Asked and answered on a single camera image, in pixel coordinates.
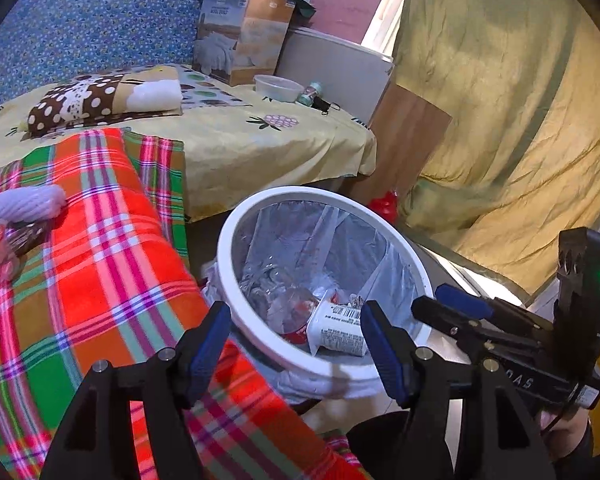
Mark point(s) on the red detergent bottle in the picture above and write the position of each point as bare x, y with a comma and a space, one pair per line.
384, 207

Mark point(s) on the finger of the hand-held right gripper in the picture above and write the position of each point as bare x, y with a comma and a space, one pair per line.
462, 300
440, 317

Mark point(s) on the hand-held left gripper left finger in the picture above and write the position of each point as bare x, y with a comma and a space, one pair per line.
207, 355

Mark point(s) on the yellow pineapple print bed sheet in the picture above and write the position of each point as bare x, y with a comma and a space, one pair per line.
260, 150

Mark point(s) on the white cabinet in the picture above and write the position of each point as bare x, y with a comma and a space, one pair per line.
340, 70

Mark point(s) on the yellow curtain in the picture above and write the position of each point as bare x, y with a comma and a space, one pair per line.
505, 110

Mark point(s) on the red wrapper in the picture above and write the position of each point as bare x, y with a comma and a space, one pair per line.
295, 336

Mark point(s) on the small black clip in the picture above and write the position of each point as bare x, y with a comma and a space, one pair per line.
327, 105

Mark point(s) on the wooden board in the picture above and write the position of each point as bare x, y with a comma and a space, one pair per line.
405, 135

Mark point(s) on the white foam net sleeve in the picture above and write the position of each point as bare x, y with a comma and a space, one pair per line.
27, 203

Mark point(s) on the brown polka dot pillow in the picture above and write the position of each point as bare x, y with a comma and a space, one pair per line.
70, 105

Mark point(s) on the white yogurt cup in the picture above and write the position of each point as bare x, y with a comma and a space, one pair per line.
335, 330

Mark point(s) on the circle print cloth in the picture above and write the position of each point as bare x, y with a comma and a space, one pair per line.
210, 92

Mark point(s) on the white round trash bin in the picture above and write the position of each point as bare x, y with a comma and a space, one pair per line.
280, 240

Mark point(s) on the person's right hand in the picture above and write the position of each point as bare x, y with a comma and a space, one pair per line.
570, 435

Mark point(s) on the brown sachet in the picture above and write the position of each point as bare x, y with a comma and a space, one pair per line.
27, 240

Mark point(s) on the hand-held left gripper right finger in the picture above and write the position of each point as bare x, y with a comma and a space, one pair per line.
380, 355

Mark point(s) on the small green capped bottle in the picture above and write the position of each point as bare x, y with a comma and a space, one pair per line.
311, 94

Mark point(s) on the blue floral headboard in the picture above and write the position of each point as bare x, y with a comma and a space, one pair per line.
105, 20

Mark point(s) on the clear plastic bowl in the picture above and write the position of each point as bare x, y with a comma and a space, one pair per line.
279, 89

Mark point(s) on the printed cardboard bedding box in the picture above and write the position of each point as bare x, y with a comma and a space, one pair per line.
245, 35

